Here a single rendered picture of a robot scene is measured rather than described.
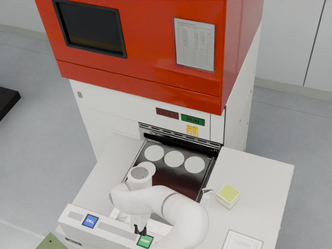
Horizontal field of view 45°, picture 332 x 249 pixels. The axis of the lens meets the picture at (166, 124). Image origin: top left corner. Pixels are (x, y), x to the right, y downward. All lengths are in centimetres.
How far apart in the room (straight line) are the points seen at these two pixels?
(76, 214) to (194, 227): 87
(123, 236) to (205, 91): 69
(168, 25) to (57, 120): 223
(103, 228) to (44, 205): 136
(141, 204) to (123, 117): 88
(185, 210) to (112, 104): 107
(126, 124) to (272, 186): 82
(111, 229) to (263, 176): 71
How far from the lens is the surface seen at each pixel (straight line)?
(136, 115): 204
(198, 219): 108
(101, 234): 177
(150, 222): 185
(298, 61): 343
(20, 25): 461
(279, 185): 186
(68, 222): 183
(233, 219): 175
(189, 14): 144
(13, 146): 353
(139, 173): 139
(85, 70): 190
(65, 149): 334
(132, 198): 130
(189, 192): 189
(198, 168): 196
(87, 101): 215
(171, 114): 191
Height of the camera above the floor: 251
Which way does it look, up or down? 49 degrees down
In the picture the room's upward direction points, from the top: 6 degrees counter-clockwise
